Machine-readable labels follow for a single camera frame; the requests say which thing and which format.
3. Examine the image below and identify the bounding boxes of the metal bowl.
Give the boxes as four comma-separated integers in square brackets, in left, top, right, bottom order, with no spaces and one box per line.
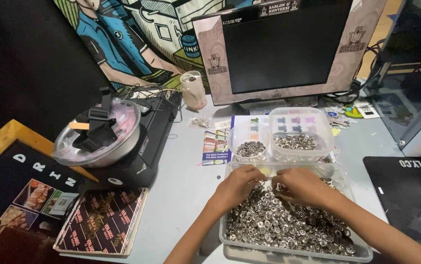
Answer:
[52,98,142,169]

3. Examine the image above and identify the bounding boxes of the black printer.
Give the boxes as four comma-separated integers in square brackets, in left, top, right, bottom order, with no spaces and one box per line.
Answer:
[85,90,183,190]

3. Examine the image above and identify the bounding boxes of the wood-framed black menu board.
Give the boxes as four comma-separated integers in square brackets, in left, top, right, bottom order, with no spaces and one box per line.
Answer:
[0,119,99,236]

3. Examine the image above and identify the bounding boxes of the pink plastic cup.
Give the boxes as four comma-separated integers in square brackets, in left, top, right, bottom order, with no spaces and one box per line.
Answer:
[180,70,208,111]

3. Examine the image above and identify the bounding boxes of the heap of silver snap parts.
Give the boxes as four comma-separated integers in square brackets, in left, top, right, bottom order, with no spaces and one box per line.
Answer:
[225,177,356,257]

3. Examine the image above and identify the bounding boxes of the rectangular clear plastic container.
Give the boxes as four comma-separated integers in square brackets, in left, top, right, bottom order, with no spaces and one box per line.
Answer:
[268,107,335,162]

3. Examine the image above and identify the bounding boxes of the black printed desk mat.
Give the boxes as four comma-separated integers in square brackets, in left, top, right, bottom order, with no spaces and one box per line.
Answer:
[363,156,421,258]

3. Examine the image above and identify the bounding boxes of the thin cables on printer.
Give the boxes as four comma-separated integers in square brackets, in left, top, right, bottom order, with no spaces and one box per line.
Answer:
[117,84,182,111]

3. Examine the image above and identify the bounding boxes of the person's left hand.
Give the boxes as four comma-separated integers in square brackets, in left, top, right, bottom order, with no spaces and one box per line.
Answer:
[216,165,268,210]

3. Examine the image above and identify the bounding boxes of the glass-sided computer case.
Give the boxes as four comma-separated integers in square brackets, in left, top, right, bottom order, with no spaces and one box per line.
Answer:
[363,0,421,158]

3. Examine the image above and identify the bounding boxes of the heap of stickers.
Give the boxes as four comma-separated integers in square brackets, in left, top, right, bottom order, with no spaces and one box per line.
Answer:
[324,103,360,137]

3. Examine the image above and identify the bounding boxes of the computer monitor with patterned frame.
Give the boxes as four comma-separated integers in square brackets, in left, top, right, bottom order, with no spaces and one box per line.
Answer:
[191,0,388,113]

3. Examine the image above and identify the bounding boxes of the dark brown panel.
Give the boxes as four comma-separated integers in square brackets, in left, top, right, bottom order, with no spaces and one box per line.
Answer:
[0,225,61,264]

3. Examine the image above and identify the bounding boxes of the small pile of snap caps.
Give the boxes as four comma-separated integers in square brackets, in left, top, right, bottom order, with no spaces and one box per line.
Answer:
[235,141,267,158]

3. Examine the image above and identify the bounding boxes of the bundle of black cables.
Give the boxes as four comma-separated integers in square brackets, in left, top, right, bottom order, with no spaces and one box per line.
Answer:
[323,38,385,105]

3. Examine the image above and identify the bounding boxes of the round clear plastic container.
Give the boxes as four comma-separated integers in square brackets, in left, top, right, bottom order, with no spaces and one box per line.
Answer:
[227,122,272,162]

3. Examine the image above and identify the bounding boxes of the white shirt colour chart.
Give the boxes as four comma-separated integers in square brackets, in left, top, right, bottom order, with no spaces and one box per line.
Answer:
[230,114,318,135]

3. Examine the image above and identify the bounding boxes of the colourful book-print leaflet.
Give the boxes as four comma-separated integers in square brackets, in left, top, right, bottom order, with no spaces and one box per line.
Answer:
[202,128,233,166]

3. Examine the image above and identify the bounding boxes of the small bag of metal rings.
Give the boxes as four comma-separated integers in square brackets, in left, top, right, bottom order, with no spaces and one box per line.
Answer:
[188,115,212,130]

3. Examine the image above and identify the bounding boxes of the cartoon print banner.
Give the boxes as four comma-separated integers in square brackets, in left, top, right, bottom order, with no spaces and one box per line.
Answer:
[53,0,233,93]

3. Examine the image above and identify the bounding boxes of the stack of black printed sheets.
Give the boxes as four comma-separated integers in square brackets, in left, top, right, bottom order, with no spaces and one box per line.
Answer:
[53,187,149,257]

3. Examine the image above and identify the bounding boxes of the person's right hand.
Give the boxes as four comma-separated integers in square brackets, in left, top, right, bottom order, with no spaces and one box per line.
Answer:
[271,167,338,210]

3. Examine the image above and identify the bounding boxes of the black strap mount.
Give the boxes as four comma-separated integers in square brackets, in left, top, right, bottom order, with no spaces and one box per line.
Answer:
[72,87,119,153]

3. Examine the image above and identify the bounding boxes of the flat pile of snap sockets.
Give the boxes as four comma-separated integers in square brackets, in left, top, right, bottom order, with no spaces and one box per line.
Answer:
[273,134,318,151]

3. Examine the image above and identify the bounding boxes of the large clear plastic tray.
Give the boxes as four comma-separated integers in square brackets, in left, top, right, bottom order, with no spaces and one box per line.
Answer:
[219,161,374,264]

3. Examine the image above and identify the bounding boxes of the white card with black print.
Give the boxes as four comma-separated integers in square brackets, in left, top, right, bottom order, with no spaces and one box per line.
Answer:
[353,99,381,120]

